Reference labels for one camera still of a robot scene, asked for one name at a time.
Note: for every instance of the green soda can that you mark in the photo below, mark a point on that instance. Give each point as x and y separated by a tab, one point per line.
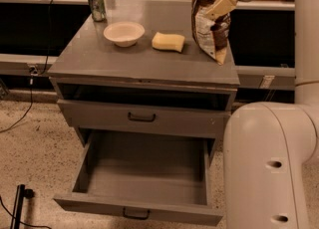
98	10

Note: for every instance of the black stand at bottom left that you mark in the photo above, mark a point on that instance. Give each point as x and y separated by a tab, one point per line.
22	193

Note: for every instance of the open grey bottom drawer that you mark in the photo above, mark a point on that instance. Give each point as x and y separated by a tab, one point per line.
144	176

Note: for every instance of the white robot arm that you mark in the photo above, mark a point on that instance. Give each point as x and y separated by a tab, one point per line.
266	144

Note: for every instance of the grey drawer cabinet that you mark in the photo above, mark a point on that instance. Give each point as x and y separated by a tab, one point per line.
93	69

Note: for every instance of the white paper bowl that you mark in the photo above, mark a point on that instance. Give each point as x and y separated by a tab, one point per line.
124	34

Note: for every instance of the yellow sponge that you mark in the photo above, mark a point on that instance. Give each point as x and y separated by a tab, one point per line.
170	42

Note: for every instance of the brown chip bag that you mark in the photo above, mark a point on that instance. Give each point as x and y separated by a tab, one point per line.
210	35

